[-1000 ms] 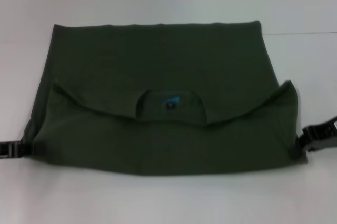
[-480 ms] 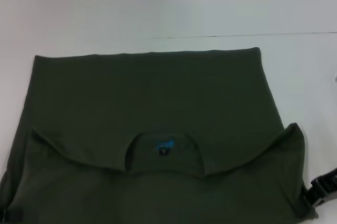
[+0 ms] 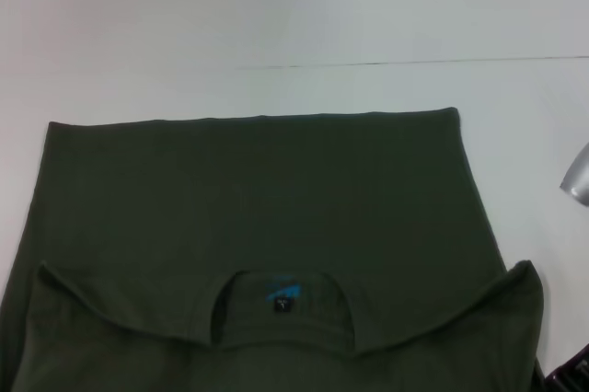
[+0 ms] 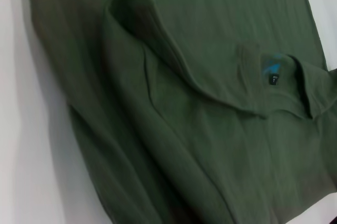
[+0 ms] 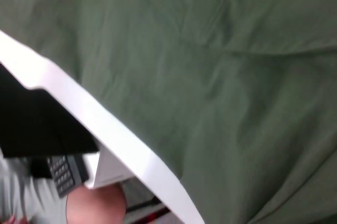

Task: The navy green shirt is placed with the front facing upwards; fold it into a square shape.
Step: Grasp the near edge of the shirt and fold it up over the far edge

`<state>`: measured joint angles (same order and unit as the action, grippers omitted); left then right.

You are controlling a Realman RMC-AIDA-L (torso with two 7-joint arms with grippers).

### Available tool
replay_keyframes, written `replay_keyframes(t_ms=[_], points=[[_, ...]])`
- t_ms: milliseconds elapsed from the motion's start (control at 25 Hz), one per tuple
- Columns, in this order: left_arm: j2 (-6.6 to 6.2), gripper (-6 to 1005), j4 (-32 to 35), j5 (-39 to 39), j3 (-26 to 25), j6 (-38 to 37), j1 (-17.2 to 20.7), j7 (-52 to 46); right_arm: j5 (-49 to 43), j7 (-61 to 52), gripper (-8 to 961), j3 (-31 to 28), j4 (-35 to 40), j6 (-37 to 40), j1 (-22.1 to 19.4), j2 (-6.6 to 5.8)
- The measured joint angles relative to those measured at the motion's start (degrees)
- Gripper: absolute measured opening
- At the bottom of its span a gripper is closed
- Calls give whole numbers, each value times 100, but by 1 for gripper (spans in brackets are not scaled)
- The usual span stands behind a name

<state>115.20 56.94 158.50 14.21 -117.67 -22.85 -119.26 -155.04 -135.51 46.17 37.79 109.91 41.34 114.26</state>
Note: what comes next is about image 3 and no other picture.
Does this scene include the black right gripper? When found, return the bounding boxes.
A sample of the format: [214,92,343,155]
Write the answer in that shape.
[544,348,589,392]

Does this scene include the dark green FREE t-shirt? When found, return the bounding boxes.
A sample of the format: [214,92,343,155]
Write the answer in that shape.
[0,106,549,392]

